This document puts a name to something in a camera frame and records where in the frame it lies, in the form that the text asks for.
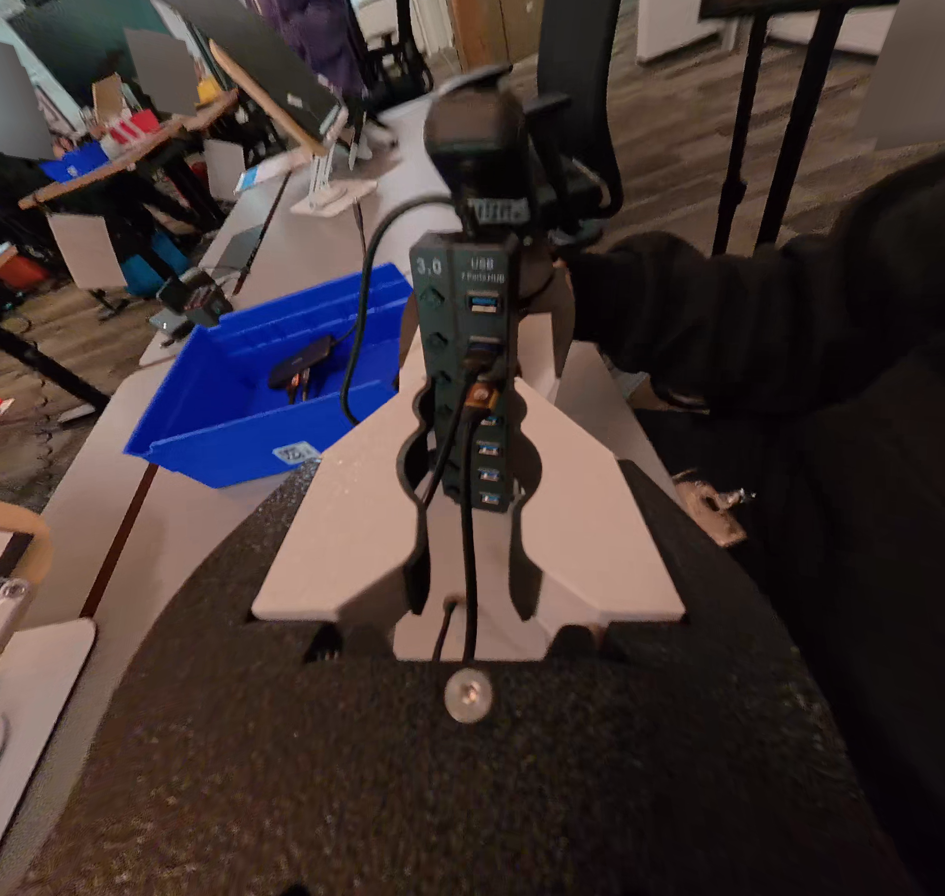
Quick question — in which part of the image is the large blue plastic bin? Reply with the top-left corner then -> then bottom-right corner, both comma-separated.
124,262 -> 414,489

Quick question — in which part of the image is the small black usb adapter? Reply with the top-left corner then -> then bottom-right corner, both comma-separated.
267,333 -> 338,404

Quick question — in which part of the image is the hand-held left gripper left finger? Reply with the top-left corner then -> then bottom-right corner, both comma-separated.
251,385 -> 438,625

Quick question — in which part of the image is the white flat stand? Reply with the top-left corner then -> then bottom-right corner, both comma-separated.
290,149 -> 379,218

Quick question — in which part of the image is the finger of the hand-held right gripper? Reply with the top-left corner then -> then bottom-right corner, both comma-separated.
399,296 -> 431,396
515,270 -> 578,404

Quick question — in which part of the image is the black office chair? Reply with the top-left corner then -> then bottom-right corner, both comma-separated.
537,0 -> 630,219

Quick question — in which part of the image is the thick black hub cable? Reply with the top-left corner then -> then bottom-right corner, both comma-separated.
340,198 -> 473,426

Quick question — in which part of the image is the small blue plastic bin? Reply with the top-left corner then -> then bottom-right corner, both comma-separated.
40,143 -> 106,182

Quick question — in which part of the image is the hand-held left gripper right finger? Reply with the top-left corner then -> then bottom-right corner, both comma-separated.
508,376 -> 688,624

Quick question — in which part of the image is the black multi-port usb hub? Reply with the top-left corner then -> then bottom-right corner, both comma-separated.
409,231 -> 521,514

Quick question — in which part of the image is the wooden work table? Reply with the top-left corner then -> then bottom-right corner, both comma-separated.
18,90 -> 242,212

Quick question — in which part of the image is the purple jacket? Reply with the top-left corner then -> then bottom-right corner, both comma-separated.
268,0 -> 368,94

